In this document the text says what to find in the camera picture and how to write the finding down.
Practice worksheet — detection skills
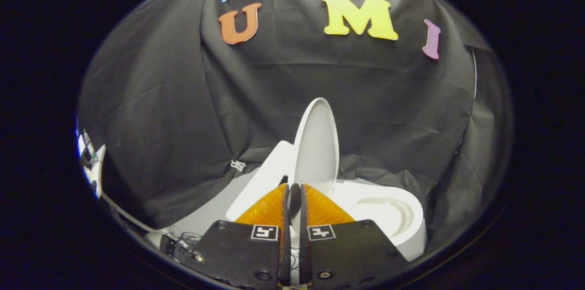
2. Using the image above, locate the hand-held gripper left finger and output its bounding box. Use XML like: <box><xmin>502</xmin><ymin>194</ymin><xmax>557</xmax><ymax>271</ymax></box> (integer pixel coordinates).
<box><xmin>194</xmin><ymin>183</ymin><xmax>291</xmax><ymax>288</ymax></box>

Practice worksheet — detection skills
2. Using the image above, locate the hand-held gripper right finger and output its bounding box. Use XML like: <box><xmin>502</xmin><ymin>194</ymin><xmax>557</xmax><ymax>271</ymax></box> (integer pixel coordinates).
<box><xmin>299</xmin><ymin>184</ymin><xmax>408</xmax><ymax>288</ymax></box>

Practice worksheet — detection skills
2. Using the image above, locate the black lid pull tag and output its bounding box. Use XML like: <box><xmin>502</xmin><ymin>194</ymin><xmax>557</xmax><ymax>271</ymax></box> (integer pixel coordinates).
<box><xmin>290</xmin><ymin>184</ymin><xmax>301</xmax><ymax>218</ymax></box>

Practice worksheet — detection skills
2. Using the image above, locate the white toilet lid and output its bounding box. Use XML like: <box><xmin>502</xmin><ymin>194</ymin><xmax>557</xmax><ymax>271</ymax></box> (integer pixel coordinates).
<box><xmin>292</xmin><ymin>97</ymin><xmax>340</xmax><ymax>199</ymax></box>

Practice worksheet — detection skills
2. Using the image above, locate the white ceramic toilet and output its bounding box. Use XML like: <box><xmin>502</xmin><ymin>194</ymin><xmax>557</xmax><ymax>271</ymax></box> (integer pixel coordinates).
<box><xmin>226</xmin><ymin>141</ymin><xmax>428</xmax><ymax>262</ymax></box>

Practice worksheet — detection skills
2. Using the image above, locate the black backdrop cloth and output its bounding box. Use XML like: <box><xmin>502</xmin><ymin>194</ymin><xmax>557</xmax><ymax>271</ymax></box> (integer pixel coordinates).
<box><xmin>77</xmin><ymin>0</ymin><xmax>513</xmax><ymax>254</ymax></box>

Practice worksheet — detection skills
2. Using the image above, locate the white stand with devices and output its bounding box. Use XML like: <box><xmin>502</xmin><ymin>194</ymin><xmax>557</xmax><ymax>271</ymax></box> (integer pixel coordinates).
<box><xmin>76</xmin><ymin>128</ymin><xmax>106</xmax><ymax>199</ymax></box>

